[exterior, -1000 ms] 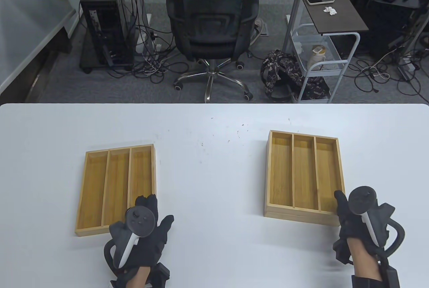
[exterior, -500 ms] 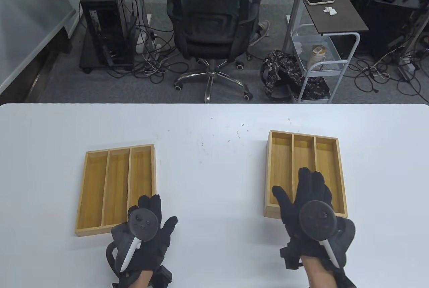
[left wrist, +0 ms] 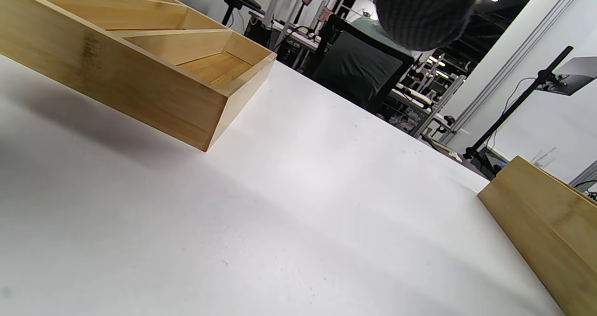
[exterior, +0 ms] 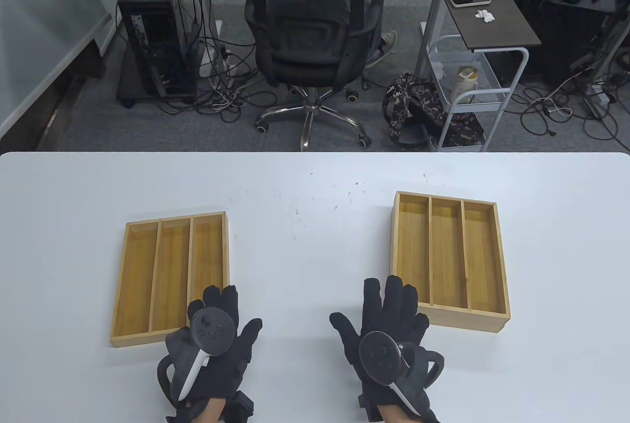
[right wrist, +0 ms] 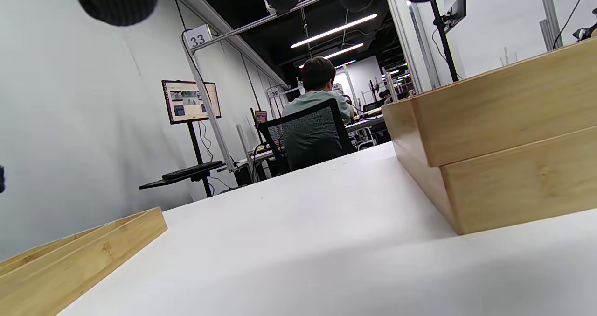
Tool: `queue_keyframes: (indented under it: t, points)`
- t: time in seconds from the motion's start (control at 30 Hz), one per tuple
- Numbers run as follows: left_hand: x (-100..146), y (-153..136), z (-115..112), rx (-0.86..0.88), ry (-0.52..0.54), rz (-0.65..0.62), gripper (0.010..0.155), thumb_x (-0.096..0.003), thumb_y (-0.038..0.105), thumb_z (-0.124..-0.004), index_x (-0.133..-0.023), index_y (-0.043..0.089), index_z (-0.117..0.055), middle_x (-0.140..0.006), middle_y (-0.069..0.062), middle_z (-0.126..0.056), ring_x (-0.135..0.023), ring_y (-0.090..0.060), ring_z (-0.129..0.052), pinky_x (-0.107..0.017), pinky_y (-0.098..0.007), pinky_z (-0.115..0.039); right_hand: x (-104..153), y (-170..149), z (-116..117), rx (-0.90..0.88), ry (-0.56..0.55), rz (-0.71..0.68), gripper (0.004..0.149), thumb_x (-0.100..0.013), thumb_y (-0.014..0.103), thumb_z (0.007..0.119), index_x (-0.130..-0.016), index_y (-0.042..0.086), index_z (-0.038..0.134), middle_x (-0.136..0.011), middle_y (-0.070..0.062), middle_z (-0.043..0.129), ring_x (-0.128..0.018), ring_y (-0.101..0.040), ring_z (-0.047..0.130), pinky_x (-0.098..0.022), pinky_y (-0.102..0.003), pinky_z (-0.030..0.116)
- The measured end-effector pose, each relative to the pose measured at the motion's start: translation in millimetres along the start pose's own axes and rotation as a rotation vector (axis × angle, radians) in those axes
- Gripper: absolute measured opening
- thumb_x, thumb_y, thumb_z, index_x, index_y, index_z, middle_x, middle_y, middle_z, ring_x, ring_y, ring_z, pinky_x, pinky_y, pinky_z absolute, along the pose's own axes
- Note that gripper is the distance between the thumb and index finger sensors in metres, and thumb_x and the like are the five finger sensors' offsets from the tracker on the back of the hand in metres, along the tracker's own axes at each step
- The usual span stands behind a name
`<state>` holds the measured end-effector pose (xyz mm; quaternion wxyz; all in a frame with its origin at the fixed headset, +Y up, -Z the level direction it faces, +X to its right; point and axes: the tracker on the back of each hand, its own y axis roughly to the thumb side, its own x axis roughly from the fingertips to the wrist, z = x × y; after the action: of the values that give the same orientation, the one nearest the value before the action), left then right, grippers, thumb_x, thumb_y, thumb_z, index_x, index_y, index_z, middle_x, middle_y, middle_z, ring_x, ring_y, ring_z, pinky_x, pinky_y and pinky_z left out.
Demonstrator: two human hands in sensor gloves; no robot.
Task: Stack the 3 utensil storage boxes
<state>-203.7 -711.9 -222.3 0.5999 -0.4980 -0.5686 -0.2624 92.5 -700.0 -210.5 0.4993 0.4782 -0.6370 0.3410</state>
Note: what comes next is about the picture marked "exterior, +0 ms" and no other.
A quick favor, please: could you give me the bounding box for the three-compartment bamboo tray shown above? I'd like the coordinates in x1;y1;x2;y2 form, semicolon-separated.
110;211;231;349
391;191;511;333

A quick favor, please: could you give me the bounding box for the black mesh office chair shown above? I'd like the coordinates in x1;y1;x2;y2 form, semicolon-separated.
244;0;385;151

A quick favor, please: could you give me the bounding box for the black patterned bag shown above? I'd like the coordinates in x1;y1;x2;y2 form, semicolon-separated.
382;73;486;151

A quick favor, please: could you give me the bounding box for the black round controller white handle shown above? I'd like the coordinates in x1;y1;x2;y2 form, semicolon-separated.
358;331;446;415
157;308;232;401

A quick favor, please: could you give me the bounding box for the person's right hand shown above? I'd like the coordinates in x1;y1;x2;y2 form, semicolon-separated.
329;275;446;423

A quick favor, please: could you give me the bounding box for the tangle of black cables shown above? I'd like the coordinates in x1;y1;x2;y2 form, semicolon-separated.
511;66;630;142
157;0;279;124

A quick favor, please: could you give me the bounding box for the black computer desk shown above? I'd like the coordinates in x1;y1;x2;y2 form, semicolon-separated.
511;0;630;86

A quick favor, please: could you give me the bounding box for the person's left hand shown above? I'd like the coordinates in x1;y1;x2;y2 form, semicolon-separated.
157;285;264;423

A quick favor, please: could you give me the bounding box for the white wire cart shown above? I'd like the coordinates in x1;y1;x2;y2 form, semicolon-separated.
425;34;530;152

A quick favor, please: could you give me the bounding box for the black computer tower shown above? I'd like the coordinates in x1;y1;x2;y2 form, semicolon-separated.
116;0;201;108

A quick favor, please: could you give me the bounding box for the pale drink bottle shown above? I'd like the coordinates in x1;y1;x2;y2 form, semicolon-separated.
457;65;481;97

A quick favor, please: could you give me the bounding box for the person's left forearm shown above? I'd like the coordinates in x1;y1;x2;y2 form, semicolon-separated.
193;397;228;423

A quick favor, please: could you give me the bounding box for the dark brown side table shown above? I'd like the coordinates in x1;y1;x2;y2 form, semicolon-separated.
415;0;542;79

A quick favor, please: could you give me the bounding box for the person's right forearm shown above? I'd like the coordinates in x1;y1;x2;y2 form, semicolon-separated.
377;402;413;423

